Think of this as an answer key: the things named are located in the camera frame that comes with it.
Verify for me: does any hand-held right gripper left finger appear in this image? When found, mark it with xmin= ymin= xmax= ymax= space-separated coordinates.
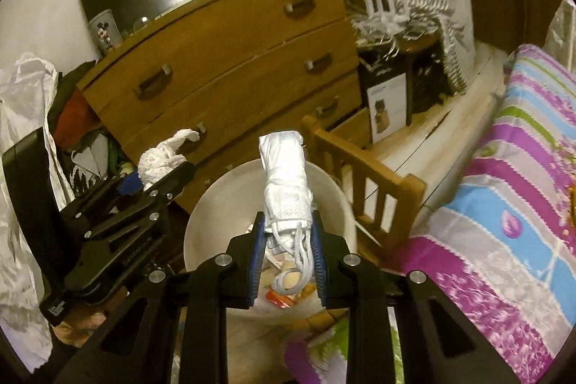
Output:
xmin=54 ymin=211 xmax=267 ymax=384

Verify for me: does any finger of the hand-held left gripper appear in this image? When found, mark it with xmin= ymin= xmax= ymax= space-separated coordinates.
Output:
xmin=83 ymin=163 xmax=195 ymax=241
xmin=62 ymin=178 xmax=144 ymax=219

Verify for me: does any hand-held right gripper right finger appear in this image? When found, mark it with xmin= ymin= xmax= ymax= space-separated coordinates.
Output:
xmin=310 ymin=209 xmax=511 ymax=384

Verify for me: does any white tissue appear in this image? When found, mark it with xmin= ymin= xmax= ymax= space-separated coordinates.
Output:
xmin=137 ymin=128 xmax=201 ymax=190

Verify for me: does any white bucket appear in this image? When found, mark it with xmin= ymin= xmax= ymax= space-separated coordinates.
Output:
xmin=184 ymin=159 xmax=358 ymax=324

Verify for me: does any orange snack wrapper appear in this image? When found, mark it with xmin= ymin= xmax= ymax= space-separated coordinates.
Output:
xmin=265 ymin=290 xmax=295 ymax=309

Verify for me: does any pile of clothes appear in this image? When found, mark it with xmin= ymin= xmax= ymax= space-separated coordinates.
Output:
xmin=47 ymin=60 xmax=149 ymax=187

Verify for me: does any small wooden chair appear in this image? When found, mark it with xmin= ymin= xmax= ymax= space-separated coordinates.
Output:
xmin=301 ymin=114 xmax=427 ymax=238

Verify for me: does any wooden dresser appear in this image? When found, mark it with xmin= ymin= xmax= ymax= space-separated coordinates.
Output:
xmin=76 ymin=0 xmax=363 ymax=214

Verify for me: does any white lace cloth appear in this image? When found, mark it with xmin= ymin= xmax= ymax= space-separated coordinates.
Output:
xmin=0 ymin=53 xmax=75 ymax=367

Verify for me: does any cartoon print cup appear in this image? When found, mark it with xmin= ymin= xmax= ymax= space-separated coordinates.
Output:
xmin=89 ymin=9 xmax=120 ymax=55

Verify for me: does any white product box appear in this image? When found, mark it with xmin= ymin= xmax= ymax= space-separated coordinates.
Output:
xmin=365 ymin=74 xmax=409 ymax=143

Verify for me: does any floral striped bedsheet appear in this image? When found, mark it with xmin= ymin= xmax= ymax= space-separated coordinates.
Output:
xmin=283 ymin=43 xmax=576 ymax=384

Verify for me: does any white router with antennas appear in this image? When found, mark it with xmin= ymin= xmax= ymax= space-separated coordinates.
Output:
xmin=357 ymin=0 xmax=406 ymax=25

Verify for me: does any silver wrapped bundle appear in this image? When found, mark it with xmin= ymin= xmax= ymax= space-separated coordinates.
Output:
xmin=544 ymin=0 xmax=576 ymax=61

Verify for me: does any tangle of white cables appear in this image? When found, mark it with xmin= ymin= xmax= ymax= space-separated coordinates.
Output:
xmin=333 ymin=0 xmax=451 ymax=56

